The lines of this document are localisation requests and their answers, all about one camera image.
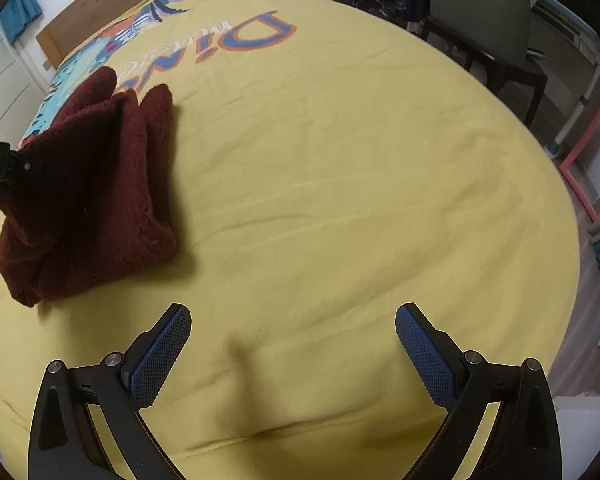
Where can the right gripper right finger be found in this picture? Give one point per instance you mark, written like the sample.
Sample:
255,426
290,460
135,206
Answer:
524,440

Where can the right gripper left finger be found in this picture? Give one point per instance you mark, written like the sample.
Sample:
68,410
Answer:
64,443

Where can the dark red knit sweater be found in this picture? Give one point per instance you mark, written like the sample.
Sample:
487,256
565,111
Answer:
86,201

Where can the white wardrobe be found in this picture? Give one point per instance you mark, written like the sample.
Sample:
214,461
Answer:
20,95

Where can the teal curtain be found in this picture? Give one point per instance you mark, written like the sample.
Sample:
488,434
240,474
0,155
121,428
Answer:
17,15

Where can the yellow dinosaur bedspread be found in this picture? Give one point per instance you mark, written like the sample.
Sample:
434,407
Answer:
327,167

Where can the black backpack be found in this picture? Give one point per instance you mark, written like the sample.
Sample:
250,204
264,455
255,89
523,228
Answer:
384,9

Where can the grey desk chair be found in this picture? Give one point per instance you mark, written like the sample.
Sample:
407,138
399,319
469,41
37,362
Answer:
496,33

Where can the white desk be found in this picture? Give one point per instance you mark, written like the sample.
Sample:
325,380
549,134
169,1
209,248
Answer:
569,52

